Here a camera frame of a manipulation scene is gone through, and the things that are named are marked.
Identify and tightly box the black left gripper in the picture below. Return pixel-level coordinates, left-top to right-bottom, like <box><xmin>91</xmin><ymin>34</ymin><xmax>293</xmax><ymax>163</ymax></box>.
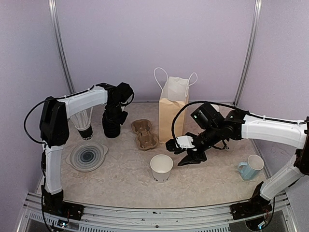
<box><xmin>103</xmin><ymin>101</ymin><xmax>128</xmax><ymax>125</ymax></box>

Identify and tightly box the white paper coffee cup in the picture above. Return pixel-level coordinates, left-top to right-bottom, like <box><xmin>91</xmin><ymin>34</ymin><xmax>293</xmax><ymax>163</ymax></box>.
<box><xmin>150</xmin><ymin>154</ymin><xmax>174</xmax><ymax>183</ymax></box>

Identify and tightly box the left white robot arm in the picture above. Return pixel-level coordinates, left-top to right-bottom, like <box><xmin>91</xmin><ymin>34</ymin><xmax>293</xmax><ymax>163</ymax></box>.
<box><xmin>39</xmin><ymin>82</ymin><xmax>134</xmax><ymax>215</ymax></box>

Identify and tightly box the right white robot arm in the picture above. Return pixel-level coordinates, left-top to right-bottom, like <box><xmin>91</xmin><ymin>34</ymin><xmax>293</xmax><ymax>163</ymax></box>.
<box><xmin>166</xmin><ymin>101</ymin><xmax>309</xmax><ymax>215</ymax></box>

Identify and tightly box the brown paper takeout bag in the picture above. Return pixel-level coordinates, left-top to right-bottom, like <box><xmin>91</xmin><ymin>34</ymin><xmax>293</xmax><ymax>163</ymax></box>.
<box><xmin>154</xmin><ymin>67</ymin><xmax>198</xmax><ymax>144</ymax></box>

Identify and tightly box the stack of black cup lids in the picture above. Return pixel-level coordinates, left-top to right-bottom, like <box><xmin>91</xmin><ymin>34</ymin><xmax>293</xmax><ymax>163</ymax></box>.
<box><xmin>102</xmin><ymin>121</ymin><xmax>121</xmax><ymax>138</ymax></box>

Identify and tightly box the brown cardboard cup carrier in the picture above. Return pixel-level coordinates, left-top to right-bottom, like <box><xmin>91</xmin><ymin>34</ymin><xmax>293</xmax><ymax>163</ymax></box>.
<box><xmin>131</xmin><ymin>119</ymin><xmax>159</xmax><ymax>151</ymax></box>

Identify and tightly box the black cup holding straws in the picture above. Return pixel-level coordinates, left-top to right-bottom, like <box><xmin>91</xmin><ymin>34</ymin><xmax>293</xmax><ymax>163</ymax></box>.
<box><xmin>77</xmin><ymin>124</ymin><xmax>93</xmax><ymax>141</ymax></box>

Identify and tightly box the stack of white paper cups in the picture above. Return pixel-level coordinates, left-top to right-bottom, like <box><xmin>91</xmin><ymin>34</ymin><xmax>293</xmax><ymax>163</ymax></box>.
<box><xmin>211</xmin><ymin>104</ymin><xmax>220</xmax><ymax>112</ymax></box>

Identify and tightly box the light blue mug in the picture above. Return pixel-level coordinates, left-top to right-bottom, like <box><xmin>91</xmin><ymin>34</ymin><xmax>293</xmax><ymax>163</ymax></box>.
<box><xmin>237</xmin><ymin>155</ymin><xmax>264</xmax><ymax>181</ymax></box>

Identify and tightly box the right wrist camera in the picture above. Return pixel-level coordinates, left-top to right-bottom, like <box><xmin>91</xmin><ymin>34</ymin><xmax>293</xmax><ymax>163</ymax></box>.
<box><xmin>175</xmin><ymin>135</ymin><xmax>195</xmax><ymax>149</ymax></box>

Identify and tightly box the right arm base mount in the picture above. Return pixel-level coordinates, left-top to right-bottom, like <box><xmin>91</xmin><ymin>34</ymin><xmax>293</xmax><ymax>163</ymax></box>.
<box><xmin>230</xmin><ymin>188</ymin><xmax>273</xmax><ymax>220</ymax></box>

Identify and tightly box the aluminium front frame rail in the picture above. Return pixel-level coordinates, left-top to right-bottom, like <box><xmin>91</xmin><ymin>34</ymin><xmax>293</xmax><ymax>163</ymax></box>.
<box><xmin>13</xmin><ymin>192</ymin><xmax>300</xmax><ymax>232</ymax></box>

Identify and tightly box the left aluminium corner post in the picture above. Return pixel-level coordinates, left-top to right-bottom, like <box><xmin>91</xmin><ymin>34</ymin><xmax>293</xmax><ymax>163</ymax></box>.
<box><xmin>48</xmin><ymin>0</ymin><xmax>75</xmax><ymax>94</ymax></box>

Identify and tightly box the aluminium corner post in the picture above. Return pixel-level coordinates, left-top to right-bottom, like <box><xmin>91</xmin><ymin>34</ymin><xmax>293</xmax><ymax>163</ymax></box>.
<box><xmin>48</xmin><ymin>0</ymin><xmax>75</xmax><ymax>94</ymax></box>
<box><xmin>233</xmin><ymin>0</ymin><xmax>262</xmax><ymax>106</ymax></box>

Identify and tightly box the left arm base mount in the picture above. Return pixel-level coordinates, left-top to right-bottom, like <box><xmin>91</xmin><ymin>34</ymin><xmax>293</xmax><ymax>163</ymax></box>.
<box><xmin>42</xmin><ymin>187</ymin><xmax>84</xmax><ymax>221</ymax></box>

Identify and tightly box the right aluminium corner post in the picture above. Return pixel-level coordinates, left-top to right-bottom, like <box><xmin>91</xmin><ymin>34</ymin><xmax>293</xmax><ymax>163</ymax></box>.
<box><xmin>233</xmin><ymin>0</ymin><xmax>262</xmax><ymax>106</ymax></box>

